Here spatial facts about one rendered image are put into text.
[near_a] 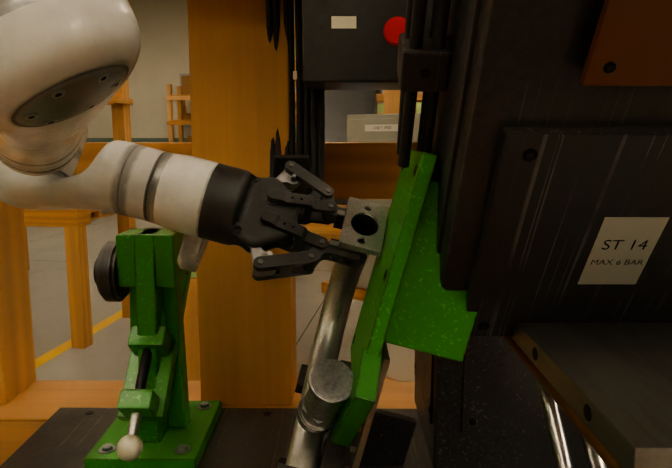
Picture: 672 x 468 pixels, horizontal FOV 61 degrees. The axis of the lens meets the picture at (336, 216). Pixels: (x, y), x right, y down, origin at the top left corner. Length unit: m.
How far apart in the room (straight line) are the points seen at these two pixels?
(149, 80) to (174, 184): 11.27
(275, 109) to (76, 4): 0.57
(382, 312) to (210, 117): 0.46
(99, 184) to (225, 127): 0.31
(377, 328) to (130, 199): 0.25
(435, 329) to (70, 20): 0.35
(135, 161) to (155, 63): 11.22
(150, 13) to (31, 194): 11.39
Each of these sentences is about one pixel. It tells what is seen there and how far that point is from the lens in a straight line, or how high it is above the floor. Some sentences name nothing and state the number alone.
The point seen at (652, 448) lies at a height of 1.13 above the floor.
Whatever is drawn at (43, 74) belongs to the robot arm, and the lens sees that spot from 0.28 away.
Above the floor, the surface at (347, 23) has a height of 1.42.
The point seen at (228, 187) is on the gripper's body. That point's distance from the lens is 0.53.
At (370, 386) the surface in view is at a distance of 0.47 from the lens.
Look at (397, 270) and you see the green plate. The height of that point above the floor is 1.18.
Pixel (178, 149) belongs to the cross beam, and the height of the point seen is 1.26.
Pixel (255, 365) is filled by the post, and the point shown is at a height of 0.94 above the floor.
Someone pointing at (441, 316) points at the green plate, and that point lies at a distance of 0.49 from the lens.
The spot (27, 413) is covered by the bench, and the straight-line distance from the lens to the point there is 1.00.
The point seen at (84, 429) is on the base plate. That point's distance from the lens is 0.88.
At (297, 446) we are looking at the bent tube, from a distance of 0.58.
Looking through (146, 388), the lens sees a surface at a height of 0.99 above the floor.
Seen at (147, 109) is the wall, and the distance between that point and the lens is 11.79.
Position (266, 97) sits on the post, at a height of 1.34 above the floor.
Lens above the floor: 1.29
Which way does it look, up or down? 8 degrees down
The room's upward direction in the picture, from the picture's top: straight up
